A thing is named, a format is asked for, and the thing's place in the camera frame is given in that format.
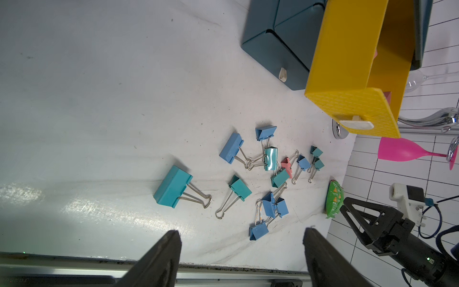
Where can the yellow top drawer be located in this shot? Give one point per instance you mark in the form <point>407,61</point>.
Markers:
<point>364,48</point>

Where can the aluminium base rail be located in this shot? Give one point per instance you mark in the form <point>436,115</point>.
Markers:
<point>28,270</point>

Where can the teal shiny binder clip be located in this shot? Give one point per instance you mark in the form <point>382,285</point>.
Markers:
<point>239,191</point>

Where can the silver glass rack stand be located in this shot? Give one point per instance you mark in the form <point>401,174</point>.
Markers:
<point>441,121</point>

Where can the teal binder clip front left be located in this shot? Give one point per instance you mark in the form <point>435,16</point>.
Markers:
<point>177,186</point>

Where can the blue binder clip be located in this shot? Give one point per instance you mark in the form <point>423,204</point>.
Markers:
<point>263,135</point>
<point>231,149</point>
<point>302,165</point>
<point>281,207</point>
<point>260,228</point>

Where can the teal binder clip upright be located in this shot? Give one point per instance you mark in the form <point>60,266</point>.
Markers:
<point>279,182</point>

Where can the blue binder clip centre low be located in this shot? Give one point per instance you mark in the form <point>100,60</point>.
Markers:
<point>267,203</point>

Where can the green snack packet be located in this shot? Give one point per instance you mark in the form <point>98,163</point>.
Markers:
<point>334,199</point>

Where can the blue binder clip top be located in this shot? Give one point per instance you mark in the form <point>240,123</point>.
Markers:
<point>302,165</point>

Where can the pink binder clip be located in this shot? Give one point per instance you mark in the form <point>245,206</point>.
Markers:
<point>288,162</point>
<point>388,96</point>

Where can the blue binder clip upper middle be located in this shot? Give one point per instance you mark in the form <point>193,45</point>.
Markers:
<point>263,135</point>

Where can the teal drawer cabinet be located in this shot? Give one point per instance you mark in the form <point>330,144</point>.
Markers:
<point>282,37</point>

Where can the teal binder clip centre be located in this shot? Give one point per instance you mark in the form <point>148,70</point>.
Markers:
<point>268,160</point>

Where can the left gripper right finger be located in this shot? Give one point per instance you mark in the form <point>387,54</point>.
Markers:
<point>326,266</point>

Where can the pink binder clip top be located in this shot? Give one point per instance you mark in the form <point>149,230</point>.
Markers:
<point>288,162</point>

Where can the magenta plastic wine glass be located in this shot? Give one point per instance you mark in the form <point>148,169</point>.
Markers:
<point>400,150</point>

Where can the clear glass on rack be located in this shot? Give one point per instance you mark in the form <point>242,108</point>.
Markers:
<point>417,78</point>

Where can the blue binder clip bottom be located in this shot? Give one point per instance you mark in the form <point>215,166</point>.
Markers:
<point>260,228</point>

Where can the teal binder clip upper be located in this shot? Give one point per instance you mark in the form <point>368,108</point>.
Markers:
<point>316,153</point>

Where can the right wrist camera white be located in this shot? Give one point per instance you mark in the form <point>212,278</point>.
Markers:
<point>410,201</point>

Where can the blue binder clip middle right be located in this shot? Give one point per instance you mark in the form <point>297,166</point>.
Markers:
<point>281,207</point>

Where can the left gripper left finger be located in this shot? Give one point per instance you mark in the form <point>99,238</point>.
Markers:
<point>154,263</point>

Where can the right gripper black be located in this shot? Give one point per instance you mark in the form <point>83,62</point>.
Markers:
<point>383,230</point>

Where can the blue binder clip left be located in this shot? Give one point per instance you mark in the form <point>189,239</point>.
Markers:
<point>231,149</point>

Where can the teal binder clip right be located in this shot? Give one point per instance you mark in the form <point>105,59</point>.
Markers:
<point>317,165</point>

